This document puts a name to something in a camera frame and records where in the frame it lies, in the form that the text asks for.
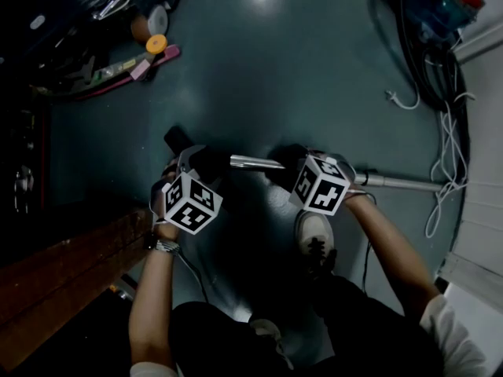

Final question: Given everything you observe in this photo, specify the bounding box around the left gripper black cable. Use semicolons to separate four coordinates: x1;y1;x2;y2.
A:
172;245;210;305

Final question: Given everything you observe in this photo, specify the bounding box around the black vacuum hose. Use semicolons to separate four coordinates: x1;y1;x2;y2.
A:
375;0;471;184

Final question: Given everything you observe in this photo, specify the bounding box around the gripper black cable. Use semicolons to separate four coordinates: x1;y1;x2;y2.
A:
360;192;377;295
172;245;210;305

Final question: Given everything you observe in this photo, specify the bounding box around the black vacuum floor nozzle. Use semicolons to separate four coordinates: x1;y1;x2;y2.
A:
163;126;232;185

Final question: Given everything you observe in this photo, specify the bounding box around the person's left forearm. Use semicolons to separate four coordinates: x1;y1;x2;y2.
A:
128;220;182;368

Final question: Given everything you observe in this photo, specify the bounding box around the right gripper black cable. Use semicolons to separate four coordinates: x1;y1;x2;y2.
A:
360;192;377;295

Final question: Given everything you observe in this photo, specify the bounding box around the silver metal clip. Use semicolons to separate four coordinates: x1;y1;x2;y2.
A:
92;0;131;21

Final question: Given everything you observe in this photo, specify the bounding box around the white tape roll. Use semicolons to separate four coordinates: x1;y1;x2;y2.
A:
148;4;170;34

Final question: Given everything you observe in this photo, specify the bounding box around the black metal tool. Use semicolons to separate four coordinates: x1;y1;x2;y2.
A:
64;55;97;92

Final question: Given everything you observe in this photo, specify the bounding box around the metal vacuum tube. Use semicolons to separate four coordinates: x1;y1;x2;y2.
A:
229;153;446;193

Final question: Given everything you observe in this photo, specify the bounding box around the slanted wooden beam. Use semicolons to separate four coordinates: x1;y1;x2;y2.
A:
0;208;154;372

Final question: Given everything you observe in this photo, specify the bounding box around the silver wristwatch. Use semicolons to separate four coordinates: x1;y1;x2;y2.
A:
145;232;182;255

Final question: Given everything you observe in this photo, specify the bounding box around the person's right forearm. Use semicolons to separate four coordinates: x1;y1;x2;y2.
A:
343;194;441;320

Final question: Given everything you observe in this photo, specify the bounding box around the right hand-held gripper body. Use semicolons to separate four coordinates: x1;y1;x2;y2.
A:
288;152;358;217

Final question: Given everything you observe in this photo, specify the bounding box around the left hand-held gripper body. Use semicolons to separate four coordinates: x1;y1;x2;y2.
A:
150;157;225;236

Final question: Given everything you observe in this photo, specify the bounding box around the red and blue vacuum cleaner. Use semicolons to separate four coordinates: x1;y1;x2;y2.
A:
404;0;487;46

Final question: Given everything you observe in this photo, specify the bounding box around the brown tape roll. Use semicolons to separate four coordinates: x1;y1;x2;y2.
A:
130;13;154;45

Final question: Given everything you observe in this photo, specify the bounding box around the orange tape roll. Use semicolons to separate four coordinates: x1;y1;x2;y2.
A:
145;33;169;53

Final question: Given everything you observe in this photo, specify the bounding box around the small pink box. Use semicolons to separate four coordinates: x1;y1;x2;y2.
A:
129;60;152;81

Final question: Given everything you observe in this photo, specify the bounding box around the long pink flat bar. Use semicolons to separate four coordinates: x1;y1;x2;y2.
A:
74;44;182;101

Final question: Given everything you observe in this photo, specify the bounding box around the person's right white shoe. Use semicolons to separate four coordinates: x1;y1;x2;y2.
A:
294;209;338;278

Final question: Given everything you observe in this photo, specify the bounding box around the white power cable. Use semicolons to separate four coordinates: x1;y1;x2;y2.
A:
384;88;476;240

